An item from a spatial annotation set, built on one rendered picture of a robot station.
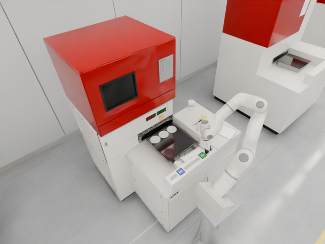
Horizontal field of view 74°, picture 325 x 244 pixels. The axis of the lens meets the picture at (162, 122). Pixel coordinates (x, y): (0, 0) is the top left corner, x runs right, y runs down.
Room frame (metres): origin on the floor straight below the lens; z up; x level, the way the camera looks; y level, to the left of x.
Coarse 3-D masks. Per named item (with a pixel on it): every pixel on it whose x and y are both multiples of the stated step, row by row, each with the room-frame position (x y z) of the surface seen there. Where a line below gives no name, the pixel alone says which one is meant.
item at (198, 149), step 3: (198, 147) 1.35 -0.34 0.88; (195, 150) 1.32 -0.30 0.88; (198, 150) 1.31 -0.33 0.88; (201, 150) 1.31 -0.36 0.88; (189, 153) 1.28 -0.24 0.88; (192, 153) 1.28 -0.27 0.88; (195, 153) 1.28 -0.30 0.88; (186, 156) 1.25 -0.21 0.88; (189, 156) 1.25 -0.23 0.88; (192, 156) 1.24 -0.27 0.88; (180, 162) 1.18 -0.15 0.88; (174, 165) 1.16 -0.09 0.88
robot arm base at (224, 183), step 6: (222, 174) 0.93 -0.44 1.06; (216, 180) 0.92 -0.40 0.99; (222, 180) 0.88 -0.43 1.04; (228, 180) 0.87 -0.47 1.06; (234, 180) 0.87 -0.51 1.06; (210, 186) 0.90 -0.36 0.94; (216, 186) 0.86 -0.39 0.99; (222, 186) 0.85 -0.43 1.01; (228, 186) 0.84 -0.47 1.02; (216, 192) 0.83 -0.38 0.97; (222, 192) 0.82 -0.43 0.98; (222, 198) 0.79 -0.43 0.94
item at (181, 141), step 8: (152, 136) 1.51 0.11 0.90; (168, 136) 1.50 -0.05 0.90; (176, 136) 1.49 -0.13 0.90; (184, 136) 1.49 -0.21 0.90; (152, 144) 1.40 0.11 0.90; (160, 144) 1.39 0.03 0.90; (168, 144) 1.39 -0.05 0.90; (176, 144) 1.38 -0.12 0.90; (184, 144) 1.38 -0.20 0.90; (168, 152) 1.29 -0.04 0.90; (176, 152) 1.28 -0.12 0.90; (168, 160) 1.20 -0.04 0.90
